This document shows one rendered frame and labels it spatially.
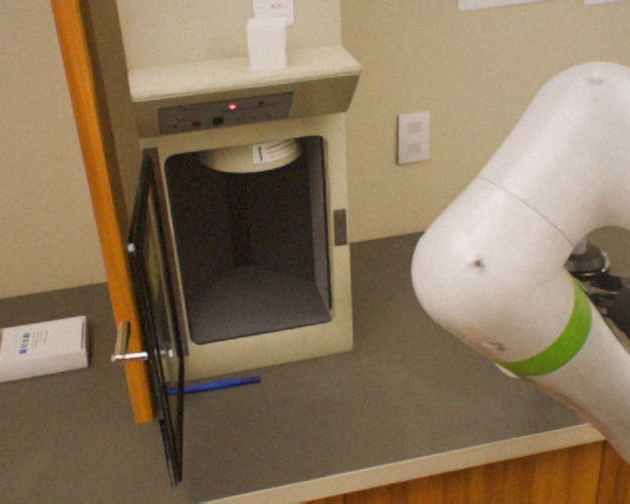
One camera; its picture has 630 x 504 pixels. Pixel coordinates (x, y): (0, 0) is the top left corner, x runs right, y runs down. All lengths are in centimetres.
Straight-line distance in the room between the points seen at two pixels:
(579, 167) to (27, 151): 126
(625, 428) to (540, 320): 28
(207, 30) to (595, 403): 74
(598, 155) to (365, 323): 96
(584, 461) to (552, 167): 87
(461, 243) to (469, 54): 117
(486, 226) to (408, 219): 124
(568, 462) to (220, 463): 58
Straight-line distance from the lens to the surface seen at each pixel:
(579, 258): 141
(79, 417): 153
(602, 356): 92
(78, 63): 120
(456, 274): 75
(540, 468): 153
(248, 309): 159
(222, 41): 130
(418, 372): 154
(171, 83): 121
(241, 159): 139
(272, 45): 122
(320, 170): 143
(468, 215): 77
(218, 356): 154
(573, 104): 78
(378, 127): 188
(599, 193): 79
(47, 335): 169
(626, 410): 101
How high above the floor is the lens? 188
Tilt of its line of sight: 29 degrees down
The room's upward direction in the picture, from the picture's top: 4 degrees counter-clockwise
